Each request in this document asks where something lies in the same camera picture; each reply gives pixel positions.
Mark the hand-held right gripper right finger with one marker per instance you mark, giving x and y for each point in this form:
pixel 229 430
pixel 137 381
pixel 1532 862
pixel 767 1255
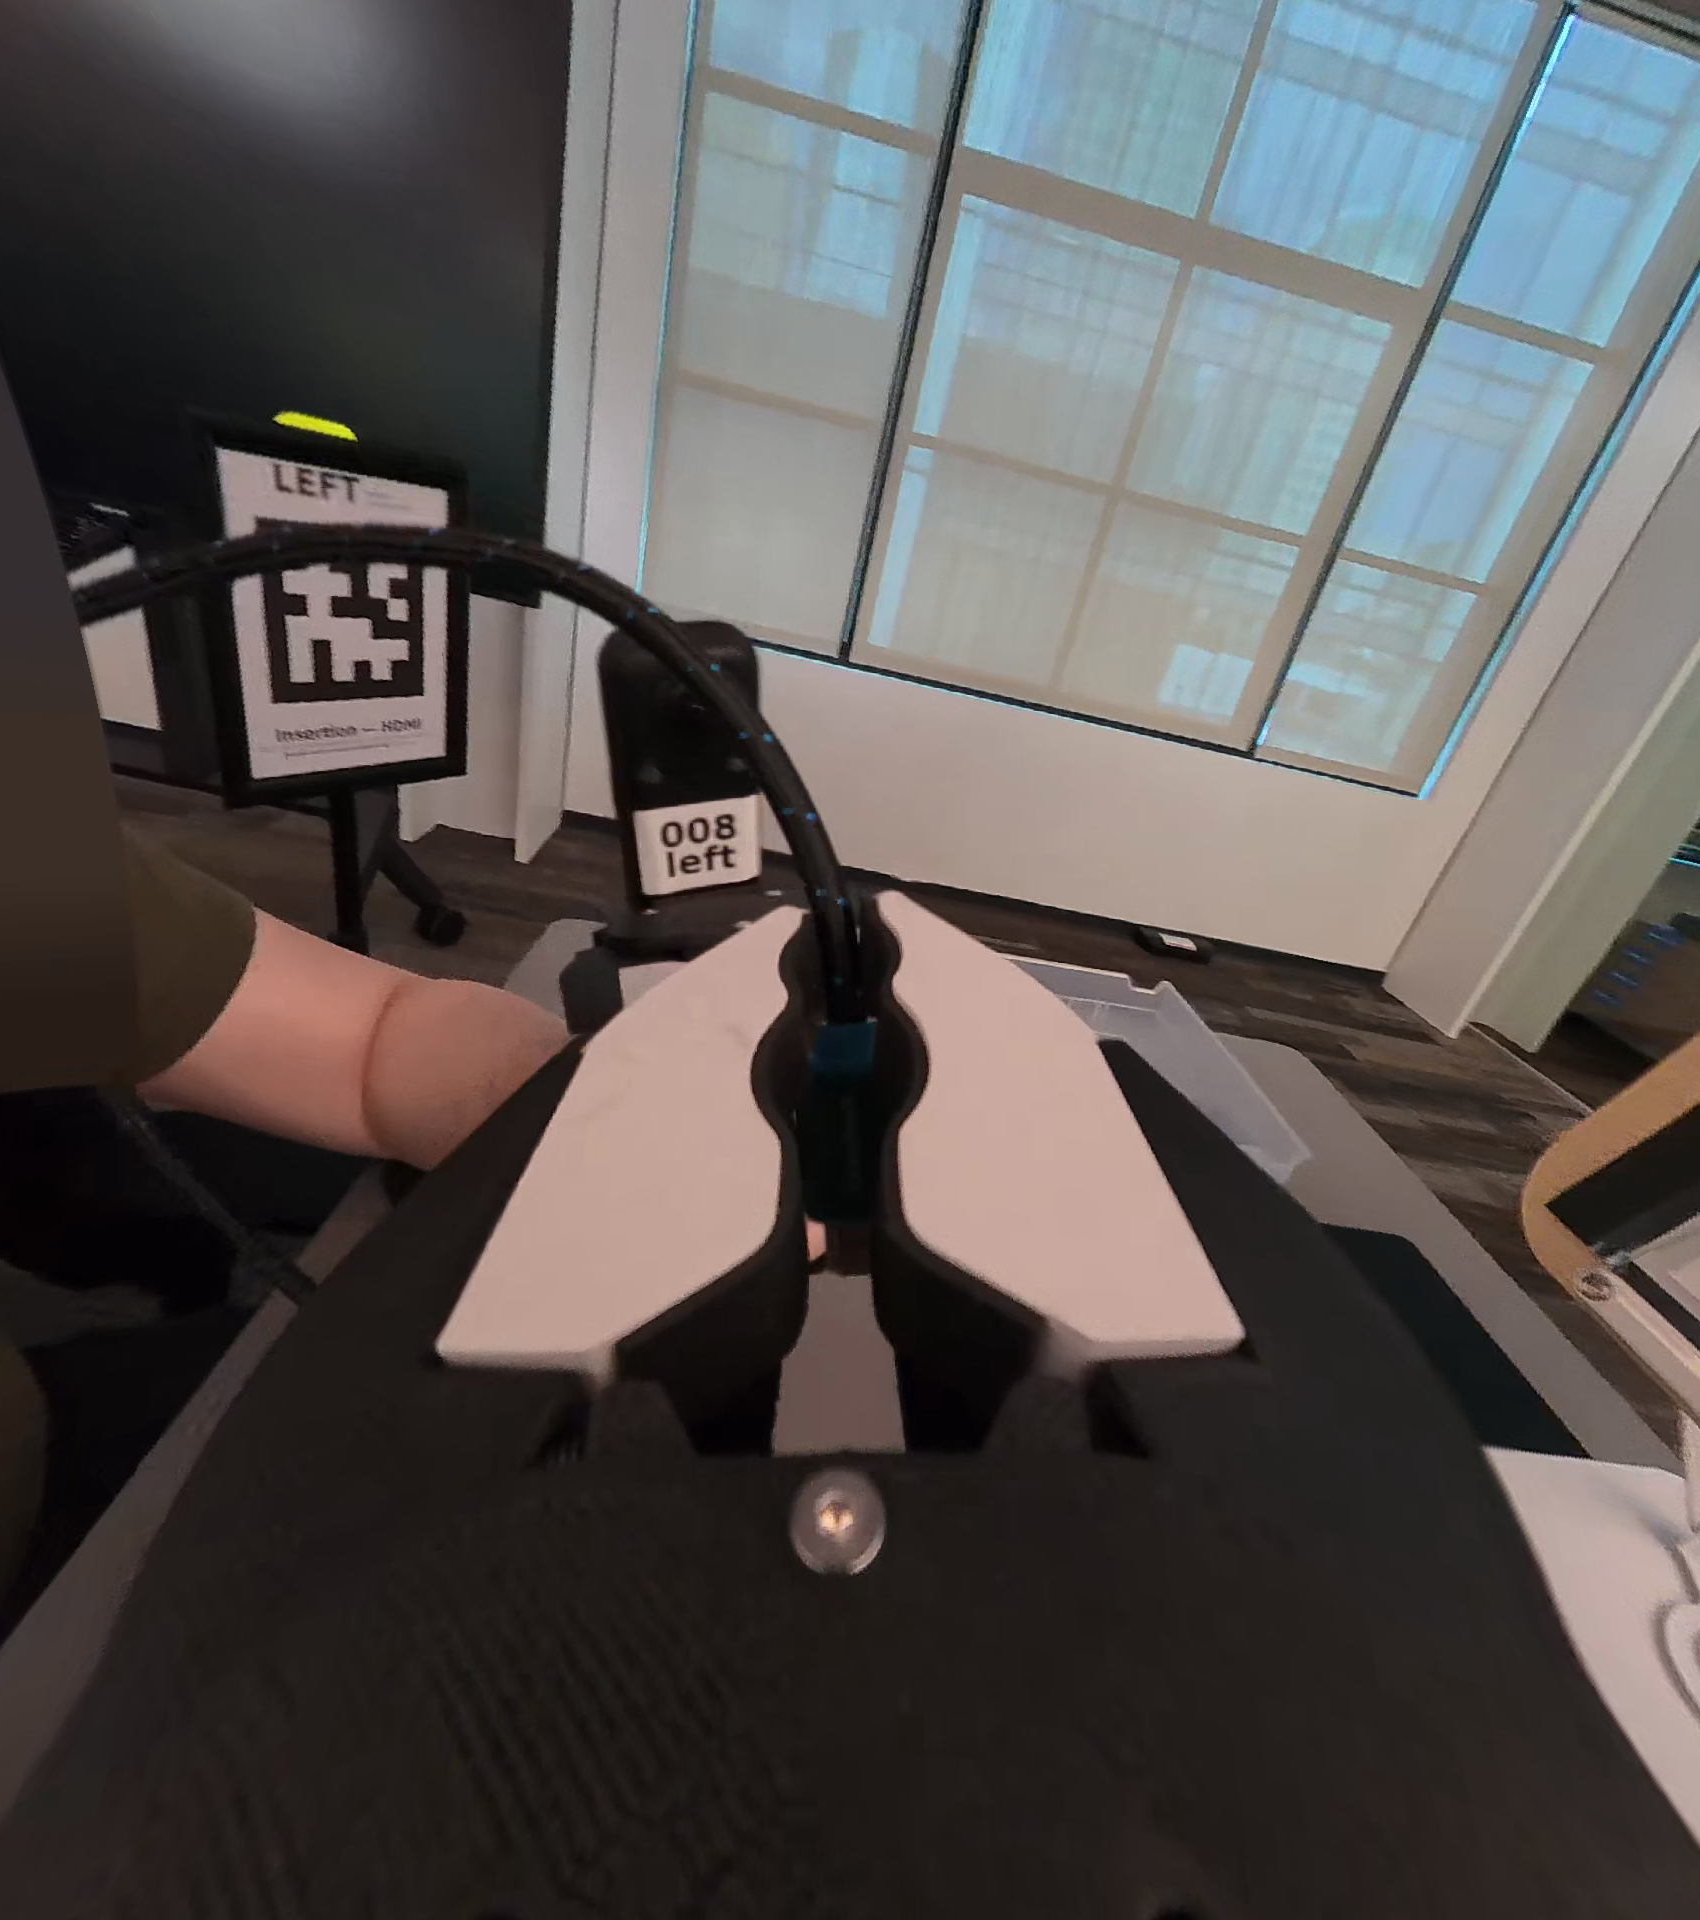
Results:
pixel 1060 1184

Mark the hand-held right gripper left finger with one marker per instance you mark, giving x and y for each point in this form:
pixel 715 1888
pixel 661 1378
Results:
pixel 611 1201

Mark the clear plastic bin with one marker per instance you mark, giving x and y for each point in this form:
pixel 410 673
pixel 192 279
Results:
pixel 1210 1080

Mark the person's left forearm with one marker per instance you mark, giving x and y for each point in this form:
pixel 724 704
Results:
pixel 385 1051

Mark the black floor outlet box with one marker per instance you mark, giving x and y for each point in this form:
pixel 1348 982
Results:
pixel 1172 945

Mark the framed marker sign on stand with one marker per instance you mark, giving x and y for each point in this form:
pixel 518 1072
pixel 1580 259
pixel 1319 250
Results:
pixel 340 660

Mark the large paned window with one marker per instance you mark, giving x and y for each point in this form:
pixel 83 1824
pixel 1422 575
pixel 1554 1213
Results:
pixel 1091 374

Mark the instruction sign on wooden board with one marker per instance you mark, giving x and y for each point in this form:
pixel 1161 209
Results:
pixel 1691 1155

